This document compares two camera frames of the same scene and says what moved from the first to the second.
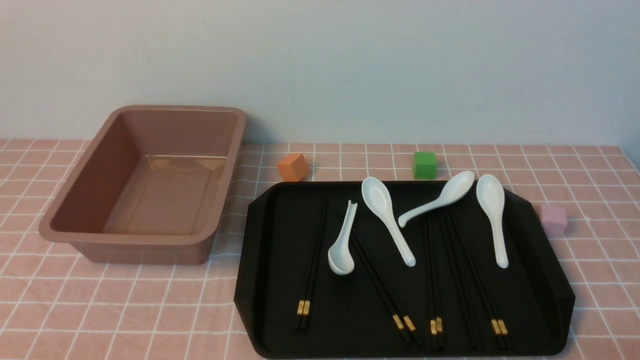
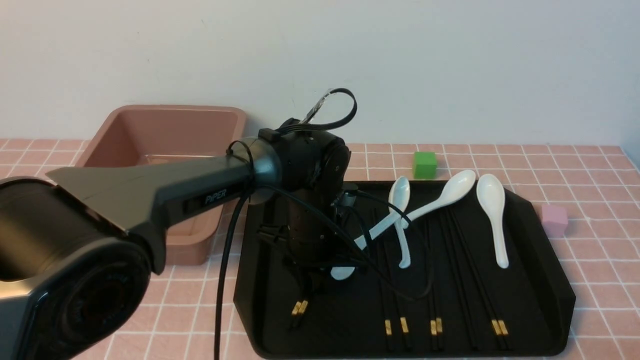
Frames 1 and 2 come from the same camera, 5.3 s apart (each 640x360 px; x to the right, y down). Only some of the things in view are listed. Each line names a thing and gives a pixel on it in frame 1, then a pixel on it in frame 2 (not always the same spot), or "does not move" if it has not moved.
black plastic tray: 413,269 does not move
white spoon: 377,193 → 399,196
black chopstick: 382,290 → 386,302
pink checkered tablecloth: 55,305 does not move
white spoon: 454,190 does not move
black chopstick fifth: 432,309 does not move
